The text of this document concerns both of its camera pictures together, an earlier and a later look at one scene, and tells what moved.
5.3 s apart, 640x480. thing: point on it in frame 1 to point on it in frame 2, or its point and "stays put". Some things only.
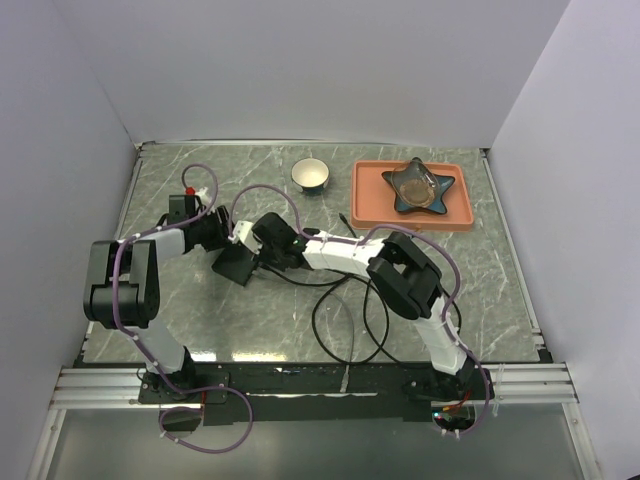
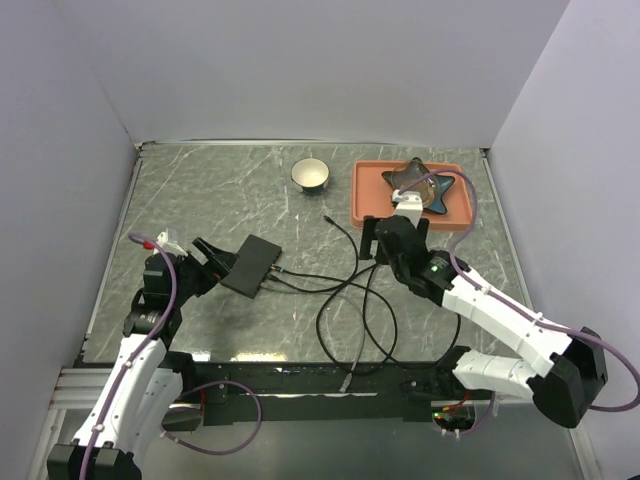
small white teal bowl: [310, 174] stays put
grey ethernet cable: [346, 376] to [346, 380]
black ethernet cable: [346, 222] to [344, 285]
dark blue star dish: [416, 187] stays put
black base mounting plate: [276, 392] stays put
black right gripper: [281, 267] to [368, 236]
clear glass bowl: [414, 183] stays put
